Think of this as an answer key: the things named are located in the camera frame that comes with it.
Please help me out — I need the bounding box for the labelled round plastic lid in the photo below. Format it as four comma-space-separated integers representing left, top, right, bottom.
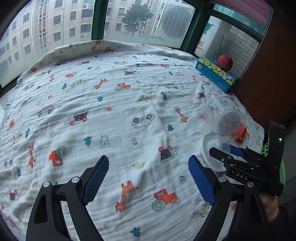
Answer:
202, 133, 230, 172

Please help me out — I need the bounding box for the orange snack wrapper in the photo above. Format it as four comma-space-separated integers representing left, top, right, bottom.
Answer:
232, 123, 249, 141

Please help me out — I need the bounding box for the clear round plastic container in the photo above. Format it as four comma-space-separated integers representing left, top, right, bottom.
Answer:
216, 109, 246, 141

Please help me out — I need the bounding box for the clear plastic cup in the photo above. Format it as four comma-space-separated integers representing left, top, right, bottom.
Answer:
198, 106, 214, 121

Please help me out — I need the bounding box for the person's right hand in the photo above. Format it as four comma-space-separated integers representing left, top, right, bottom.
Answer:
259, 193, 279, 222

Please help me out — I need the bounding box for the blue yellow tissue box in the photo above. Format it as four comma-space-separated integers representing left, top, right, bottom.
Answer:
195, 55, 240, 93

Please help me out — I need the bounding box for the brown wooden wardrobe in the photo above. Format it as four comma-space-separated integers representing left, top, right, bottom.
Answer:
234, 11, 295, 133

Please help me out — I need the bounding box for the red apple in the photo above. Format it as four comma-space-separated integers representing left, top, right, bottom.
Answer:
217, 55, 233, 71

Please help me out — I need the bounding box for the cartoon print white bedsheet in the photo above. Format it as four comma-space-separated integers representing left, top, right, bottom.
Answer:
1, 41, 264, 240

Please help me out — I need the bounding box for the green window frame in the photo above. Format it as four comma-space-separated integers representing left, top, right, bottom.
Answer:
1, 0, 273, 94

